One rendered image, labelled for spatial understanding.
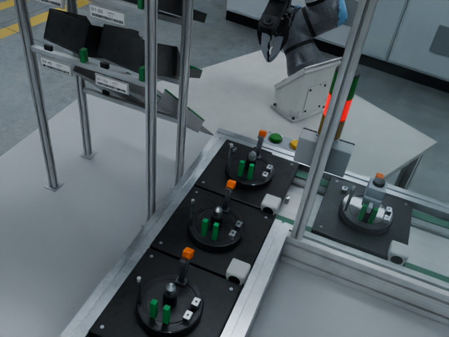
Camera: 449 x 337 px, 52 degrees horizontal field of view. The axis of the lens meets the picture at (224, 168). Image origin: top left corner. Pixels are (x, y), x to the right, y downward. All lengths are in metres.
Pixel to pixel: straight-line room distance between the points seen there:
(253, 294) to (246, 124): 0.81
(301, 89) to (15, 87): 2.41
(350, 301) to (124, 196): 0.69
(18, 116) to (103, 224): 2.09
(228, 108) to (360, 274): 0.86
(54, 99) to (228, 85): 1.78
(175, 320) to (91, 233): 0.43
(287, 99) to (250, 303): 0.93
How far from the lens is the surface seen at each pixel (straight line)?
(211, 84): 1.94
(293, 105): 1.75
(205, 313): 1.02
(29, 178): 1.50
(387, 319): 1.26
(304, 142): 1.05
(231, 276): 1.07
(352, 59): 0.90
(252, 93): 1.91
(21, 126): 3.24
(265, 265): 1.13
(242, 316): 1.05
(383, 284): 1.24
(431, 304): 1.27
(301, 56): 1.75
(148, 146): 1.13
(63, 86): 3.61
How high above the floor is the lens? 1.83
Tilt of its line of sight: 40 degrees down
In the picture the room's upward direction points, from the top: 8 degrees clockwise
